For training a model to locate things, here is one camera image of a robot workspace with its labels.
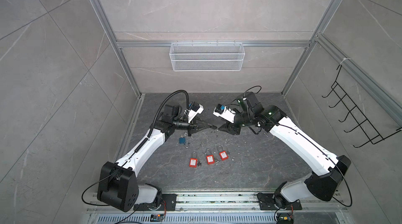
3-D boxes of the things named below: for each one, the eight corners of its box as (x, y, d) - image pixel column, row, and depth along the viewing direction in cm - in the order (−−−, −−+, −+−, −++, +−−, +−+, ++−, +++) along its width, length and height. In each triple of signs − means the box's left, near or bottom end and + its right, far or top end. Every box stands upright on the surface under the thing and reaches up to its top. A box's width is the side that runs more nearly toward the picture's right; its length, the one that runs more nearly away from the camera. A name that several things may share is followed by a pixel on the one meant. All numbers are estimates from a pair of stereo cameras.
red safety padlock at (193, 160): (189, 167, 86) (189, 166, 85) (190, 153, 92) (190, 151, 90) (197, 167, 86) (197, 166, 85) (198, 153, 92) (198, 151, 90)
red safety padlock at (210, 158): (206, 164, 87) (206, 163, 85) (205, 150, 93) (205, 148, 91) (214, 164, 87) (214, 163, 85) (214, 150, 93) (214, 148, 91)
